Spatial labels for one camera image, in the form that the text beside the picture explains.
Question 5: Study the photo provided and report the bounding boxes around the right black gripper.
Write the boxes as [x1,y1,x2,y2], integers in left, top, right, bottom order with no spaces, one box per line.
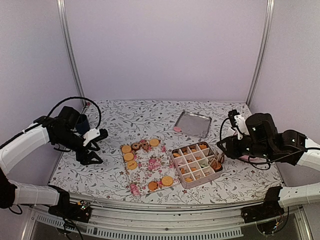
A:
[217,134,274,160]

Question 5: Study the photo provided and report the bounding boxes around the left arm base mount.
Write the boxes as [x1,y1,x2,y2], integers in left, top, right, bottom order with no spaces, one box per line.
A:
[48,199,92,223]

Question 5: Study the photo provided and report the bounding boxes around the left aluminium frame post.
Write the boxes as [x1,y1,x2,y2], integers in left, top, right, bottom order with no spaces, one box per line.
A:
[56,0,85,97]

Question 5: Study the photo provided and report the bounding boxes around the right aluminium frame post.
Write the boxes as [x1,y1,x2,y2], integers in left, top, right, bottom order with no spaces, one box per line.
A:
[246,0,275,107]

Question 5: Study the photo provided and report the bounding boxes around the chocolate donut cookie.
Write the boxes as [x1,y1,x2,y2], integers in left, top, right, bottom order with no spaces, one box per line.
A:
[131,142,141,151]

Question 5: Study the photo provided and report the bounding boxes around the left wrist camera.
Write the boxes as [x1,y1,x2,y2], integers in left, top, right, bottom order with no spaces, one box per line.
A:
[82,128,109,147]

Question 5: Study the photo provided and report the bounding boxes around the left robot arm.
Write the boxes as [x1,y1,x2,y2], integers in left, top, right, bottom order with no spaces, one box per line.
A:
[0,106,105,220]

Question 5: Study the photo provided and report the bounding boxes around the metal serving tongs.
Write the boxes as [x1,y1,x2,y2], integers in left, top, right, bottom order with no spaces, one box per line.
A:
[209,151,225,172]

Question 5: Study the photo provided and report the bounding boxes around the floral tablecloth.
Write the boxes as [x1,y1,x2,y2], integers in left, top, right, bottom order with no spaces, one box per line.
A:
[50,100,282,205]

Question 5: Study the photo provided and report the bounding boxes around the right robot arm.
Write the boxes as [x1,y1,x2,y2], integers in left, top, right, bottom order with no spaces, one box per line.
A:
[216,110,320,223]

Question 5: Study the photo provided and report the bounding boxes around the dark blue cup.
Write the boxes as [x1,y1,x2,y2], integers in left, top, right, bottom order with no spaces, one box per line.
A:
[75,114,90,135]

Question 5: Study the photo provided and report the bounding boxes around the round tan cookie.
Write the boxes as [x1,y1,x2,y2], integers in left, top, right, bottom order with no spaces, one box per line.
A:
[149,138,160,147]

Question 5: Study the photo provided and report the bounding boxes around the red mark round cookie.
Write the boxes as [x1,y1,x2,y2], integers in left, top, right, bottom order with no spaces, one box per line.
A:
[126,160,138,170]

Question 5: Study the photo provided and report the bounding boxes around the metal tin lid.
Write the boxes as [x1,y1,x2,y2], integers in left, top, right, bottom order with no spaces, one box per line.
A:
[174,111,212,138]

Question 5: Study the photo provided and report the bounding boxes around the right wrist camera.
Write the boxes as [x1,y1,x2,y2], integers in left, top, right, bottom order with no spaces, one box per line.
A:
[228,109,249,140]

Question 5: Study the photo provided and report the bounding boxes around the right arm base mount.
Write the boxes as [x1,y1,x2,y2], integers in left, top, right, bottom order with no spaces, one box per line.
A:
[240,201,285,236]

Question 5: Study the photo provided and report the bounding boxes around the floral cookie tray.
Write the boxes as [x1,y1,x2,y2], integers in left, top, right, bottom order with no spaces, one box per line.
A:
[120,137,181,197]

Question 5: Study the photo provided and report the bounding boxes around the aluminium frame post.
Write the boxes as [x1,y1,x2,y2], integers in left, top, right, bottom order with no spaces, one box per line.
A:
[246,0,275,107]
[56,0,85,97]

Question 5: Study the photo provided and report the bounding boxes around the metal divided cookie tin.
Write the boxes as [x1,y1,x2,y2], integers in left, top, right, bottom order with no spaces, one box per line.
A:
[171,141,224,190]

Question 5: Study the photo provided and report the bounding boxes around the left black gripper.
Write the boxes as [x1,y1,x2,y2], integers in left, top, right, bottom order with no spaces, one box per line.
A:
[54,129,103,165]

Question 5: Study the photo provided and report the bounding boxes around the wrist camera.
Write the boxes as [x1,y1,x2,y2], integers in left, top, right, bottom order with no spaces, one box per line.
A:
[82,128,109,147]
[228,109,249,140]

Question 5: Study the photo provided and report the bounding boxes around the pink plate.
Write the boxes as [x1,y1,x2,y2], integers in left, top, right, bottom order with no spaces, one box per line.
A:
[228,127,261,162]

